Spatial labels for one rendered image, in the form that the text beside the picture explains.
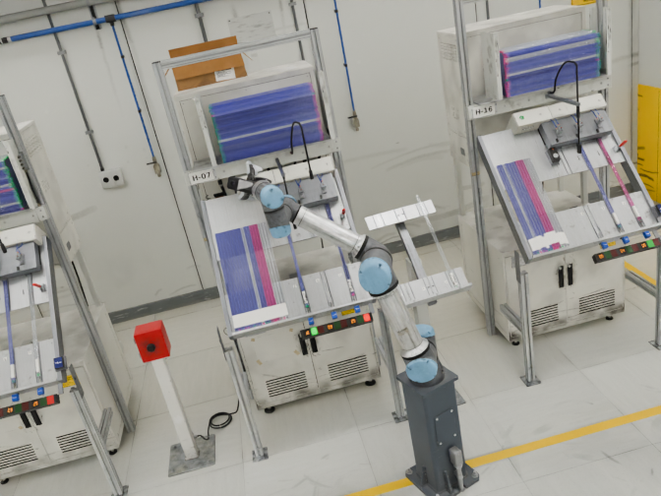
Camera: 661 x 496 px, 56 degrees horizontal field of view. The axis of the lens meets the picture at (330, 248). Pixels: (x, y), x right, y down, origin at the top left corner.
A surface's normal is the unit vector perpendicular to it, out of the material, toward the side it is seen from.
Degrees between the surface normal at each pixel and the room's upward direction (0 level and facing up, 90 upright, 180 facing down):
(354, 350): 90
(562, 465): 0
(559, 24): 90
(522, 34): 90
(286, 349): 90
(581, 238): 44
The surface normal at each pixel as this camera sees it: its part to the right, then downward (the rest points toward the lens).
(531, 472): -0.18, -0.90
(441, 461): 0.49, 0.26
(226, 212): -0.01, -0.38
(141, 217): 0.18, 0.36
